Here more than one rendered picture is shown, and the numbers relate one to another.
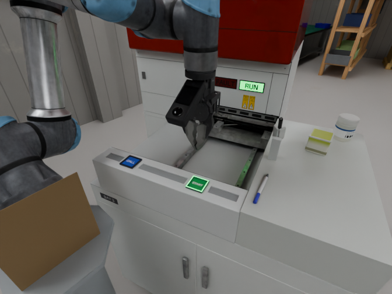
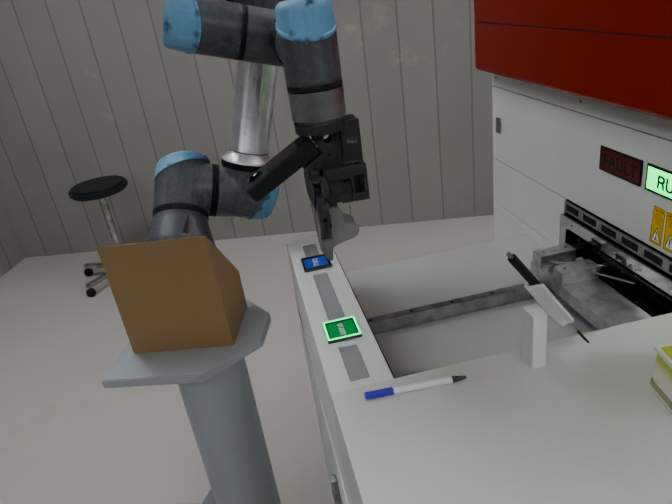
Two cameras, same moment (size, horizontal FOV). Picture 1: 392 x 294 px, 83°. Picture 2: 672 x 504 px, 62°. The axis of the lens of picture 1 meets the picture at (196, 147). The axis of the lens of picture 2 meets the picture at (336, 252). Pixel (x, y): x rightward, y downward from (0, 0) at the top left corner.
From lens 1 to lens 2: 0.66 m
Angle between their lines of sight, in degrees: 49
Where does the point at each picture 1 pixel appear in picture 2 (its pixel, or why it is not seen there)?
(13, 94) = (383, 135)
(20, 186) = (157, 231)
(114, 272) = not seen: hidden behind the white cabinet
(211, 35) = (301, 69)
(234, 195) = (365, 374)
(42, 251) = (158, 318)
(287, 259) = not seen: outside the picture
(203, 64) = (297, 111)
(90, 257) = (199, 362)
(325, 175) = (595, 454)
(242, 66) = (655, 129)
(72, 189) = (197, 257)
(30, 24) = not seen: hidden behind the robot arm
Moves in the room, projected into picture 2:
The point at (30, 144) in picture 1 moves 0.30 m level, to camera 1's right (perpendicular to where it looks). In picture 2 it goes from (198, 191) to (271, 225)
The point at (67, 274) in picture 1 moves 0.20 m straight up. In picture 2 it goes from (169, 363) to (141, 278)
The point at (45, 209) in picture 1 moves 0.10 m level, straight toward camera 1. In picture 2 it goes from (166, 267) to (143, 293)
